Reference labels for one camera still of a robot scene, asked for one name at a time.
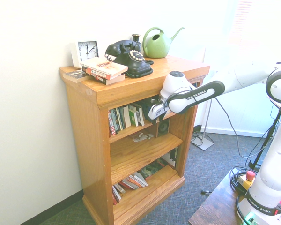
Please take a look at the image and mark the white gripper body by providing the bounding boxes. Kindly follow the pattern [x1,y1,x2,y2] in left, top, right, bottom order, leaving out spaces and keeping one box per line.
[148,103,166,122]

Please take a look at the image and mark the white patterned paperback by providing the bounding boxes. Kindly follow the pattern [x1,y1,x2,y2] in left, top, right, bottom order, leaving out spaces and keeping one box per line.
[135,103,146,127]

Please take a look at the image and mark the small wooden speaker box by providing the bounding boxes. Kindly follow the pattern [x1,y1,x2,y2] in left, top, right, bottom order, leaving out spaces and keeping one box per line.
[154,118,171,138]

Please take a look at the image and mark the loose paper cards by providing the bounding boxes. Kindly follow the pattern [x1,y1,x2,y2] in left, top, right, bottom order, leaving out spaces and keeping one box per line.
[132,132,155,143]

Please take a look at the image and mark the black white leaning paperback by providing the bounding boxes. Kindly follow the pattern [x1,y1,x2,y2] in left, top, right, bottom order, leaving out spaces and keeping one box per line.
[123,105,132,128]

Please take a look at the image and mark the green white spine book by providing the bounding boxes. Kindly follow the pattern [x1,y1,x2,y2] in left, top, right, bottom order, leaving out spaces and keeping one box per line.
[113,107,124,135]

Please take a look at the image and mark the white black picture book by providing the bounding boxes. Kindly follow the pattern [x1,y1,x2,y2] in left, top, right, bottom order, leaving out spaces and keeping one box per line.
[161,147,179,170]

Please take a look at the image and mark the black rotary telephone base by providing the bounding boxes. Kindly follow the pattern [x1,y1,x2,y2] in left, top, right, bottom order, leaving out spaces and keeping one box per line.
[112,48,153,76]

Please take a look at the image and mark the red black spine book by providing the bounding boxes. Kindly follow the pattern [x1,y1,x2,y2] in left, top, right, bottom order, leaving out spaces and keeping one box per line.
[82,66,126,86]

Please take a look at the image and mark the grey metal floor stand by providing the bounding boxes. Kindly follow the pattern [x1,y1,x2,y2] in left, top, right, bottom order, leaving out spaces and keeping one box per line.
[191,97,215,151]

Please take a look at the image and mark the dark green flat book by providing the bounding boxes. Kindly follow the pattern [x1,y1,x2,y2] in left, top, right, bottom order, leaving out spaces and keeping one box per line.
[137,161,169,180]

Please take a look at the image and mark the green plastic watering can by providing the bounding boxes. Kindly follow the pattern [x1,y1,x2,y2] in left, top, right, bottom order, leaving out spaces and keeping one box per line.
[142,27,185,59]

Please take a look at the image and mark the white book red spots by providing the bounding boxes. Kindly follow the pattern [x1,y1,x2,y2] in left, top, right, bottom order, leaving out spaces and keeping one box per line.
[133,172,149,188]

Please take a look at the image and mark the cream cover paperback book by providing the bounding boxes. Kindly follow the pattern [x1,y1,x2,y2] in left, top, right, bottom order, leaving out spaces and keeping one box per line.
[79,57,129,80]

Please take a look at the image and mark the white slim book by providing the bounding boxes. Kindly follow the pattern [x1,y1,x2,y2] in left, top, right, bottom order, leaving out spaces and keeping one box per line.
[127,174,146,188]

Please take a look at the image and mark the wooden bookshelf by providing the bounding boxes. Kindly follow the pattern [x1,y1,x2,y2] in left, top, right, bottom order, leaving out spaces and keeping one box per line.
[59,55,211,225]

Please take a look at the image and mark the black telephone handset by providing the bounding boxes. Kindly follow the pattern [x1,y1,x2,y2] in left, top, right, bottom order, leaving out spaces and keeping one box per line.
[104,39,142,57]

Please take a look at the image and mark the dark spine slim book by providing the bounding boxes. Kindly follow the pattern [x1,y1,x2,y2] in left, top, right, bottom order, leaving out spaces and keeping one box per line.
[118,176,139,191]

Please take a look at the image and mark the black glossy vase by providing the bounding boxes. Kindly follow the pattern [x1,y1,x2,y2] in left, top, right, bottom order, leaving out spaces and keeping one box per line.
[131,34,142,51]

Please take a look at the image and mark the thin dark cover book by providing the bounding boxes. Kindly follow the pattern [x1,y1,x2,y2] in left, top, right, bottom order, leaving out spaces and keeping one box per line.
[62,69,91,83]

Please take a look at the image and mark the grey white cover book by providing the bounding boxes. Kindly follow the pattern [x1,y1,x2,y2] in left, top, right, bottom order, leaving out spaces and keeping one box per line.
[111,185,123,206]

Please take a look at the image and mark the white square analog clock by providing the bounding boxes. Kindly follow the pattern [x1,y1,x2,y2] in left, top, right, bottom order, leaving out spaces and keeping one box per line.
[70,40,100,69]

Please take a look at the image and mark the dark brown wooden table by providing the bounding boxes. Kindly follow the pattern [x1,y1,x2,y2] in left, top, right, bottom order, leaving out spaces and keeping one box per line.
[188,167,281,225]

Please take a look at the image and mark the yellow emergency stop box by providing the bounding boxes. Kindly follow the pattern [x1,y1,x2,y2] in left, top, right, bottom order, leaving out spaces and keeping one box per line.
[238,170,256,191]

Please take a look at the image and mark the black coiled telephone cord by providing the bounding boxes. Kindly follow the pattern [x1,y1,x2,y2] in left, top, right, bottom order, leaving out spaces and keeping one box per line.
[104,52,154,79]

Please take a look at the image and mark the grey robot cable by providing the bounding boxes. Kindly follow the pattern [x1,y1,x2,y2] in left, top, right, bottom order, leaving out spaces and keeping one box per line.
[163,86,273,158]

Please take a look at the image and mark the black coiled cable bundle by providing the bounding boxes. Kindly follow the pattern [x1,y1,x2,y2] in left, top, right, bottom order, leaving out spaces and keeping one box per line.
[229,166,251,195]

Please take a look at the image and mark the black camera tripod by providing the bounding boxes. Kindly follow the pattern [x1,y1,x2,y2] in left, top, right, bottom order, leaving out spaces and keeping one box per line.
[245,103,281,170]

